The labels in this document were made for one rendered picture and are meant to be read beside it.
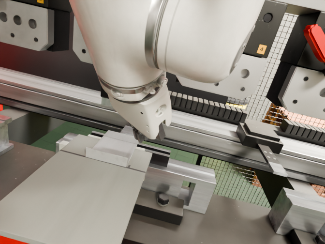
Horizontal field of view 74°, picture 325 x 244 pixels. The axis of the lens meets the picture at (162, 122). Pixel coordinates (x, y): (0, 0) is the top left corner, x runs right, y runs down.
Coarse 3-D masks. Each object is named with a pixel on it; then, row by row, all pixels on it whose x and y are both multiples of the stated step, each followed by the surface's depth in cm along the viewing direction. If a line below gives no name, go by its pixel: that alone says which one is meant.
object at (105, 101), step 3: (102, 90) 47; (102, 93) 47; (105, 93) 47; (102, 96) 47; (105, 96) 47; (102, 99) 48; (105, 99) 48; (108, 99) 48; (102, 102) 49; (105, 102) 48; (108, 102) 48; (105, 105) 49; (108, 105) 49; (111, 105) 49
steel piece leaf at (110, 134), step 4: (108, 132) 54; (112, 132) 54; (116, 132) 55; (104, 136) 52; (108, 136) 52; (112, 136) 52; (116, 136) 53; (120, 136) 53; (124, 136) 54; (128, 136) 54; (132, 136) 55; (124, 140) 52; (128, 140) 52; (132, 140) 53; (136, 140) 53
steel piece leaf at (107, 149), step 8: (96, 144) 48; (104, 144) 48; (112, 144) 49; (120, 144) 50; (128, 144) 51; (136, 144) 51; (88, 152) 43; (96, 152) 42; (104, 152) 42; (112, 152) 46; (120, 152) 47; (128, 152) 47; (104, 160) 43; (112, 160) 43; (120, 160) 42; (128, 160) 45
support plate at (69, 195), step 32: (64, 160) 41; (96, 160) 43; (32, 192) 32; (64, 192) 34; (96, 192) 35; (128, 192) 37; (0, 224) 27; (32, 224) 28; (64, 224) 29; (96, 224) 30
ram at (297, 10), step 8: (280, 0) 34; (288, 0) 34; (296, 0) 34; (304, 0) 33; (312, 0) 33; (320, 0) 33; (288, 8) 37; (296, 8) 36; (304, 8) 34; (312, 8) 34; (320, 8) 34
